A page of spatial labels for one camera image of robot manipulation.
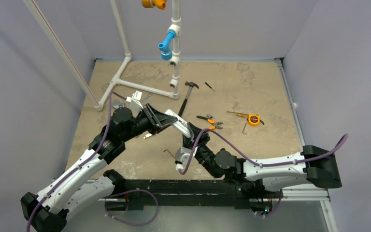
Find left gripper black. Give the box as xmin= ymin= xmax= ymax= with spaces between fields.
xmin=121 ymin=103 xmax=177 ymax=143

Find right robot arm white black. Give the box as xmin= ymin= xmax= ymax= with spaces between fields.
xmin=183 ymin=123 xmax=349 ymax=197

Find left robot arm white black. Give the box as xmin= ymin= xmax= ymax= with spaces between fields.
xmin=21 ymin=104 xmax=189 ymax=232

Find small metal transceiver module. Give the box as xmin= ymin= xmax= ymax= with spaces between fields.
xmin=143 ymin=133 xmax=153 ymax=139

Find orange black pliers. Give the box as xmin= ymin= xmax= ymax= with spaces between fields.
xmin=196 ymin=116 xmax=223 ymax=130

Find red adjustable wrench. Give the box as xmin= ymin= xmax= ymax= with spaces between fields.
xmin=112 ymin=99 xmax=125 ymax=109

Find yellow tape measure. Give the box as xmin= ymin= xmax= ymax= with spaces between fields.
xmin=247 ymin=114 xmax=265 ymax=126

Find blue pipe fitting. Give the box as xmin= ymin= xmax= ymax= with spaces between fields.
xmin=158 ymin=30 xmax=176 ymax=60

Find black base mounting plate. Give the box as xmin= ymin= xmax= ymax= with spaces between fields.
xmin=105 ymin=179 xmax=283 ymax=213

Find orange pipe fitting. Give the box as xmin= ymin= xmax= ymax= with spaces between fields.
xmin=142 ymin=0 xmax=167 ymax=10

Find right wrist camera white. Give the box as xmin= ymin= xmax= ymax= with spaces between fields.
xmin=175 ymin=147 xmax=196 ymax=174

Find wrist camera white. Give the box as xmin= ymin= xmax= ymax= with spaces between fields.
xmin=175 ymin=147 xmax=196 ymax=174
xmin=126 ymin=90 xmax=143 ymax=113

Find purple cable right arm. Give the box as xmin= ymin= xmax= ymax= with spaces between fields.
xmin=178 ymin=128 xmax=349 ymax=176

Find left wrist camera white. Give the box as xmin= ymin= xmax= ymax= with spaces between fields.
xmin=126 ymin=90 xmax=143 ymax=113

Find black handled claw hammer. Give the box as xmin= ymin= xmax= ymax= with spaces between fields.
xmin=178 ymin=81 xmax=199 ymax=117

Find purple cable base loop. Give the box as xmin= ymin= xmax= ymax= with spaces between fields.
xmin=104 ymin=188 xmax=159 ymax=227

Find white PVC pipe frame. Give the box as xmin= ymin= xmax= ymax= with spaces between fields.
xmin=24 ymin=0 xmax=182 ymax=112

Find aluminium rail frame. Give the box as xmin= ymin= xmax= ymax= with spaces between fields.
xmin=59 ymin=176 xmax=328 ymax=220

